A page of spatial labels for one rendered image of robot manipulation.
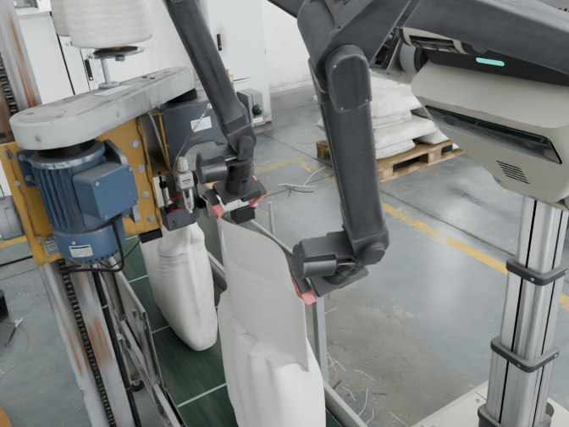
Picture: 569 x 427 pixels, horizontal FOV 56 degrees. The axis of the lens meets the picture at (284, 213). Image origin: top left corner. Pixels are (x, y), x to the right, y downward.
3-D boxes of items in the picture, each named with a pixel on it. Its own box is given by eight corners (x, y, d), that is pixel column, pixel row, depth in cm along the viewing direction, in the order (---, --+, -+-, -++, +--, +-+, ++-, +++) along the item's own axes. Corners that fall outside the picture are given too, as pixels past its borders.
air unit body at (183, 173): (202, 212, 142) (193, 157, 135) (186, 217, 140) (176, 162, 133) (196, 206, 146) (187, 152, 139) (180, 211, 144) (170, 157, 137)
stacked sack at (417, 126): (439, 134, 425) (440, 116, 418) (376, 155, 395) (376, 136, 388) (402, 123, 457) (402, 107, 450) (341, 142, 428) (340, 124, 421)
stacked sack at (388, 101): (442, 105, 412) (444, 86, 406) (375, 124, 385) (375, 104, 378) (405, 96, 446) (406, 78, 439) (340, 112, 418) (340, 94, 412)
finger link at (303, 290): (279, 282, 104) (293, 268, 96) (310, 268, 107) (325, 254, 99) (295, 313, 103) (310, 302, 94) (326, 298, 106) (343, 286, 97)
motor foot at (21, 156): (85, 185, 121) (76, 149, 117) (30, 200, 116) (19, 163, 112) (78, 174, 128) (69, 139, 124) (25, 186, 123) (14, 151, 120)
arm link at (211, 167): (254, 136, 114) (240, 119, 120) (202, 146, 110) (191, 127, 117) (254, 183, 121) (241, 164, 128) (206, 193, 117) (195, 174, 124)
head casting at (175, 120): (257, 185, 155) (245, 83, 142) (178, 209, 145) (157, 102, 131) (216, 158, 179) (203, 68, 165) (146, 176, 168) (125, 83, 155)
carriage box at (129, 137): (164, 229, 144) (140, 115, 130) (32, 270, 130) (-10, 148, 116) (138, 198, 163) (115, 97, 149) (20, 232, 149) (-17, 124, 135)
